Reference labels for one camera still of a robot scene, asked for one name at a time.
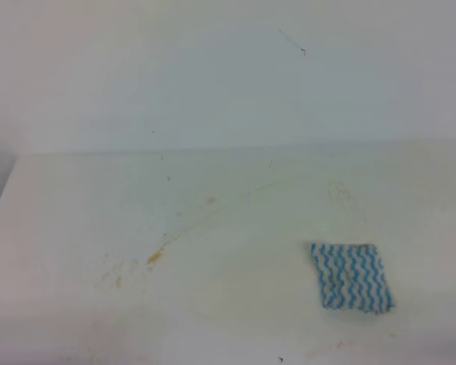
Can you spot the brown coffee stain puddle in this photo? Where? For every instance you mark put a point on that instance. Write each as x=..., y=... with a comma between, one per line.
x=211, y=206

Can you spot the blue white wavy striped rag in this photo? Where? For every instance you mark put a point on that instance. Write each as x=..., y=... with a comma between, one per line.
x=351, y=276

